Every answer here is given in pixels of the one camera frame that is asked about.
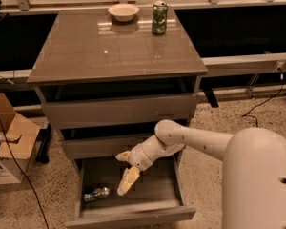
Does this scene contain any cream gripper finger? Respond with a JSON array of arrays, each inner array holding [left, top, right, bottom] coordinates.
[[117, 166, 140, 196], [115, 151, 130, 162]]

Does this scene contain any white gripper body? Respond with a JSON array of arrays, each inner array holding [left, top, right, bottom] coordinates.
[[128, 144, 153, 171]]

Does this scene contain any silver blue redbull can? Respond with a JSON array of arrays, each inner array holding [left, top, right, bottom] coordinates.
[[83, 187, 111, 202]]

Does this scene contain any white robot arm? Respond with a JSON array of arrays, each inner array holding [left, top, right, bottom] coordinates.
[[116, 120, 286, 229]]

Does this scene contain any grey middle drawer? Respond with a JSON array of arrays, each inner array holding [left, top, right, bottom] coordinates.
[[61, 134, 151, 159]]

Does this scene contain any grey open bottom drawer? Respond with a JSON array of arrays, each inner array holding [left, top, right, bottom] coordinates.
[[66, 153, 195, 229]]

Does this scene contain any grey top drawer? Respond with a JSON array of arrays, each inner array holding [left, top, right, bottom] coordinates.
[[41, 94, 196, 130]]

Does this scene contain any grey drawer cabinet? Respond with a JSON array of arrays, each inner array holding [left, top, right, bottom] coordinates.
[[26, 7, 209, 229]]

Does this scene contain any green soda can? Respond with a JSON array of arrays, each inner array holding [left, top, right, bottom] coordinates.
[[152, 1, 168, 35]]

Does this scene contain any black stand leg left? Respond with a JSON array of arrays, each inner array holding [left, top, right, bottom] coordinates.
[[35, 124, 51, 164]]

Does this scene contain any brown cardboard box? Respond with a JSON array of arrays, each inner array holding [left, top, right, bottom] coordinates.
[[0, 93, 40, 185]]

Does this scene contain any white ceramic bowl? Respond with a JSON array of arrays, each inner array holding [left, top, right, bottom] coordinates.
[[108, 4, 139, 22]]

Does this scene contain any black power adapter with cable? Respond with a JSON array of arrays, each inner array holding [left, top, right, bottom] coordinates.
[[241, 67, 284, 128]]

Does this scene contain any black cable on left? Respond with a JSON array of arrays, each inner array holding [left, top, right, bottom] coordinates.
[[0, 102, 51, 229]]

